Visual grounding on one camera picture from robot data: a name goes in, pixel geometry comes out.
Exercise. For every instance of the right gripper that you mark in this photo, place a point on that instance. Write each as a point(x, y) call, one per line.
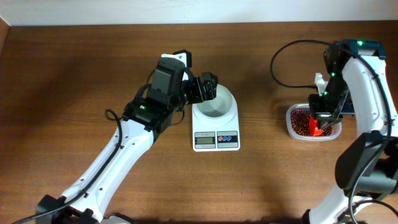
point(325, 115)

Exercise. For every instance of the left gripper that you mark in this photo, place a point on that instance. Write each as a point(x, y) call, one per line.
point(201, 88)

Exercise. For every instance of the red beans in container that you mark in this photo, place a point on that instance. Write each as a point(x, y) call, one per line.
point(300, 123)

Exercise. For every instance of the white digital kitchen scale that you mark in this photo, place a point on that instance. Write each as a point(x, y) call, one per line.
point(217, 129)

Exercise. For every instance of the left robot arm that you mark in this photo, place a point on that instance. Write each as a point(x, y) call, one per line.
point(147, 116)

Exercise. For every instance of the orange measuring scoop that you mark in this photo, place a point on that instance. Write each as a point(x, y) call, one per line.
point(313, 127)

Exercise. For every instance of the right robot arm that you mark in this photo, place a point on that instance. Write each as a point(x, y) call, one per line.
point(366, 172)

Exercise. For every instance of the white bowl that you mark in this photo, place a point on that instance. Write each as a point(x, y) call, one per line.
point(220, 105)

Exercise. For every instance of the clear plastic container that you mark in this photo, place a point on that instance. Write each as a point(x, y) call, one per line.
point(336, 128)

